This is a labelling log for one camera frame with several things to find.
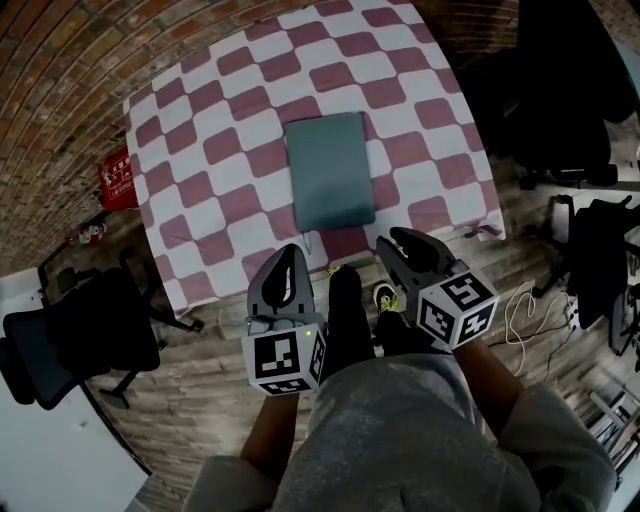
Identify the person's black trousers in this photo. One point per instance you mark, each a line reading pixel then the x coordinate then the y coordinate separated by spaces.
pixel 347 320

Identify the grey metal rack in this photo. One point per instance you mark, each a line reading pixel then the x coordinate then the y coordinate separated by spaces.
pixel 615 425

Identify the person's left shoe yellow laces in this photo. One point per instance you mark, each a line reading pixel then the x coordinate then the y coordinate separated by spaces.
pixel 334 270

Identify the red sign box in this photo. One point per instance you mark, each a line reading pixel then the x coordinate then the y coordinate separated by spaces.
pixel 117 182

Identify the dark green notebook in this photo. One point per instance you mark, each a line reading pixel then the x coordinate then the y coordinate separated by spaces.
pixel 330 170

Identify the red white checkered tablecloth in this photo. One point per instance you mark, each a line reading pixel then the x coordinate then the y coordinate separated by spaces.
pixel 225 165

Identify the person's shoe yellow laces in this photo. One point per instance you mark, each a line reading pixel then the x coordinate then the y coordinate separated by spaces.
pixel 386 299
pixel 334 270

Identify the person's left forearm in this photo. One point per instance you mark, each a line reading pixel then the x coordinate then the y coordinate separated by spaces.
pixel 272 430

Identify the large black office chair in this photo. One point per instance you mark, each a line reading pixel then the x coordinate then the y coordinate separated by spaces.
pixel 555 85

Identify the grey black chair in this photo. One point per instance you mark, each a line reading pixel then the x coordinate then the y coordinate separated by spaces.
pixel 625 330

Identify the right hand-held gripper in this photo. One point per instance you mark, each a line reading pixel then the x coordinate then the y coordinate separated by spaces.
pixel 457 307

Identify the person's grey sweatshirt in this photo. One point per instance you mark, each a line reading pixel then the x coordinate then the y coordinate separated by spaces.
pixel 400 440

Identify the person's right forearm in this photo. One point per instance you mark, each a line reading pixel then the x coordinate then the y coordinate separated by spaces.
pixel 492 385

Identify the white desk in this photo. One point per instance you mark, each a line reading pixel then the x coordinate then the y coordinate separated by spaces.
pixel 45 450

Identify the white power strip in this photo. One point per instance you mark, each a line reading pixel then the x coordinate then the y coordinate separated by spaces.
pixel 574 315

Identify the black mesh office chair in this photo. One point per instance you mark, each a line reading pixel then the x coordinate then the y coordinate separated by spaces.
pixel 85 335

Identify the person's right shoe yellow laces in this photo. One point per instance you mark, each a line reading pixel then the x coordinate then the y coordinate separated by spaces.
pixel 386 299

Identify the small red white toy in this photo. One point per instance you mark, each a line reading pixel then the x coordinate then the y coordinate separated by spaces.
pixel 90 234

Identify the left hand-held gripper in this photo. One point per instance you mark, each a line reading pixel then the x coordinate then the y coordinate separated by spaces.
pixel 280 352

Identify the black chair with armrests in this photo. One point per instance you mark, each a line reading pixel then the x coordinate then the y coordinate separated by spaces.
pixel 595 260

